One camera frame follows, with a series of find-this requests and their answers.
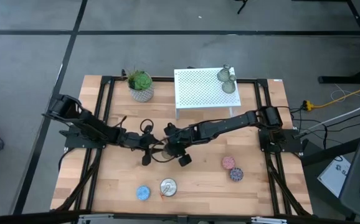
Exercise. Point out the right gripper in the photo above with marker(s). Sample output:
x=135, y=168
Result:
x=180, y=140

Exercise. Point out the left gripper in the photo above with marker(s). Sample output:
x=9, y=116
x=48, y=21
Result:
x=144, y=141

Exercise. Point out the ribbed glass candlestick holder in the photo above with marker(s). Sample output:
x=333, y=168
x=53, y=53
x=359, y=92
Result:
x=224, y=74
x=167, y=154
x=229, y=85

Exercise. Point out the silver candle tin with lid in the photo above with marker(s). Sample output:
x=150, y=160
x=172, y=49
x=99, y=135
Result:
x=168, y=187

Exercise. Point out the blue patterned round tin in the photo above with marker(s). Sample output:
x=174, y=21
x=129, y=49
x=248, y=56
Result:
x=143, y=193

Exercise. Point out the pink patterned round tin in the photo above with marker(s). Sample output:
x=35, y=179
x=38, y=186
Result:
x=228, y=162

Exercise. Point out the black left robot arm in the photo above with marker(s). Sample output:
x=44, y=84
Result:
x=86, y=126

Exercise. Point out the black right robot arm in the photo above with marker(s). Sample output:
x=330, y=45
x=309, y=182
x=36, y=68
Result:
x=230, y=123

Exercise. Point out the succulent plant in patterned pot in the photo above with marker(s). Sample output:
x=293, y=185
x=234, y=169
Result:
x=141, y=85

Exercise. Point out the white perforated shelf riser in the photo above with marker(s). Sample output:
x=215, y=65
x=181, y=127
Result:
x=201, y=90

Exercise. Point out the purple patterned round tin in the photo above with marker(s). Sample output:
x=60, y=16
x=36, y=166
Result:
x=236, y=174

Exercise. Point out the white paper sheet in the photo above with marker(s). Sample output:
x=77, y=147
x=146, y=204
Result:
x=334, y=175

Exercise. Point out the black aluminium table frame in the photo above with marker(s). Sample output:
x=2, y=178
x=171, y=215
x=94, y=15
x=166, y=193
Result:
x=106, y=93

